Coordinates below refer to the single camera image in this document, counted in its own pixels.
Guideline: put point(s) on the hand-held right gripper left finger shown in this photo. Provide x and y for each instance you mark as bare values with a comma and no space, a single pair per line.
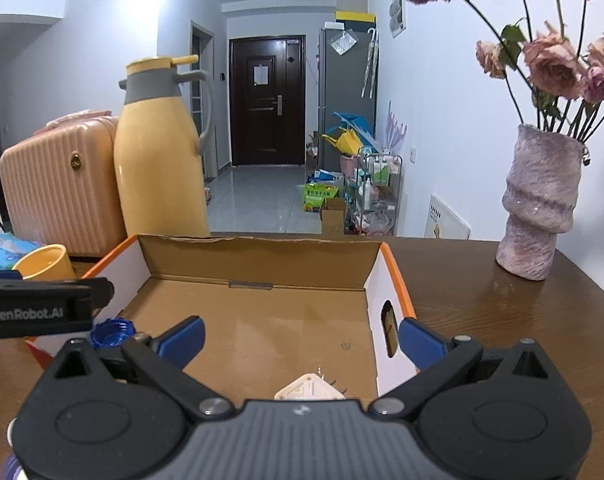
186,339

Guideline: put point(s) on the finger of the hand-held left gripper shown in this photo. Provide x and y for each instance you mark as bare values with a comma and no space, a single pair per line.
103,294

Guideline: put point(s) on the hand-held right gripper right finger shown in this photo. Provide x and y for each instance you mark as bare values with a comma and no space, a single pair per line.
419,342

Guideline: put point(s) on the blue bottle cap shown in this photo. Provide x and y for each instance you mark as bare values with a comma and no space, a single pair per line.
113,332

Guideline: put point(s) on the orange and white cardboard box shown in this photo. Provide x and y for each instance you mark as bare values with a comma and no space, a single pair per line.
282,310

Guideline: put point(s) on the white triangular plastic piece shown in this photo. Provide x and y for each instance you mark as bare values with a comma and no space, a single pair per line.
309,389

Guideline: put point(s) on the yellow mug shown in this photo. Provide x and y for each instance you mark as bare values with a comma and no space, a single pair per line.
44,262

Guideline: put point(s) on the blue tissue pack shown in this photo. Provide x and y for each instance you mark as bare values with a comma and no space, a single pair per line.
7,252

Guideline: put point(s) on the pink ribbed suitcase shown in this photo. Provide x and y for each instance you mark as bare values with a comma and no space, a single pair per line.
57,185

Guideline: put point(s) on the white flat panel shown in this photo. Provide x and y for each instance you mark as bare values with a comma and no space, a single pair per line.
446,222

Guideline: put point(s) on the yellow thermos jug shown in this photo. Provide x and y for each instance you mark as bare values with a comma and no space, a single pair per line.
157,160

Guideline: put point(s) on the small brown cardboard box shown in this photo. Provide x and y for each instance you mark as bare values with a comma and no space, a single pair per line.
333,217

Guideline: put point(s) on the green printed bag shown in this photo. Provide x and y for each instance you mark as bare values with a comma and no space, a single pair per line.
320,199

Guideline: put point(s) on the pink textured vase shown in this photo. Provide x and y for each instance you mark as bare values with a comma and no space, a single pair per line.
541,200

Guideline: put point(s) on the pink bucket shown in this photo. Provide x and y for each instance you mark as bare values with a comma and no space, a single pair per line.
348,165

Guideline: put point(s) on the purple coral decoration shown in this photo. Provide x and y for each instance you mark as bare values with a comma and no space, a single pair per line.
395,127

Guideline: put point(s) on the blue and yellow plastic pile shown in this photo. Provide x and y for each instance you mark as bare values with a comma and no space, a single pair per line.
349,135

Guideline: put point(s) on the dark brown entrance door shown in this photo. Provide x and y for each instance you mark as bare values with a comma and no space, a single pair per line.
267,110

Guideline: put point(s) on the grey refrigerator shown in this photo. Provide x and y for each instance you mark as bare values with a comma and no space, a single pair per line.
339,95

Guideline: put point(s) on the hanging folded umbrellas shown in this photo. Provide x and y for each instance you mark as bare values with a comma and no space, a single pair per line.
369,62

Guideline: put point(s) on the clear plastic bag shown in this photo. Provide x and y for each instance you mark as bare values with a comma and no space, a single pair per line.
343,42

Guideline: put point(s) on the dried pink rose bouquet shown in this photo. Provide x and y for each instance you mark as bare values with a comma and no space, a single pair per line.
551,60

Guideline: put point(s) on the yellow and black box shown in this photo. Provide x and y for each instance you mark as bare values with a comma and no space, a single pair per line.
356,18

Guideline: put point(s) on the grey interior door frame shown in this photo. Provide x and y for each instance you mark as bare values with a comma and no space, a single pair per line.
202,100

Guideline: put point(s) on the wall poster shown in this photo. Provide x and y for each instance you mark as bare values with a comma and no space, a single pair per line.
397,15

